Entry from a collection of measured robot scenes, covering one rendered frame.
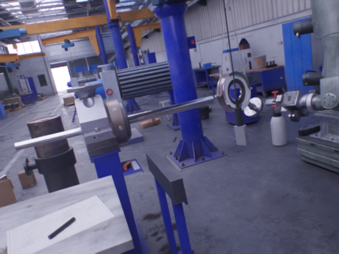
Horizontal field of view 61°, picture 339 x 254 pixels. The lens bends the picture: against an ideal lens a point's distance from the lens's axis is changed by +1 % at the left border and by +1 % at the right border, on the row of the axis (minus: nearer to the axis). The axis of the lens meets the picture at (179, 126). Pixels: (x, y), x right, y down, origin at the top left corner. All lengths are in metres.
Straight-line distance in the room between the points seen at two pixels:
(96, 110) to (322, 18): 1.84
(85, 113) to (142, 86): 3.78
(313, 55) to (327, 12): 4.43
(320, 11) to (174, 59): 1.99
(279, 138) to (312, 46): 3.10
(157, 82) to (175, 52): 2.04
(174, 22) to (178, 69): 0.59
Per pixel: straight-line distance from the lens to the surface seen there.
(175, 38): 3.97
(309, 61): 7.04
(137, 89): 5.88
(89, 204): 1.57
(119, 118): 2.16
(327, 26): 2.58
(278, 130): 4.33
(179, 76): 3.98
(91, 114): 2.11
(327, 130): 3.62
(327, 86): 2.45
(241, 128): 1.80
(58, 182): 3.74
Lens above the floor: 1.51
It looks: 14 degrees down
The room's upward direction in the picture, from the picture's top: 11 degrees counter-clockwise
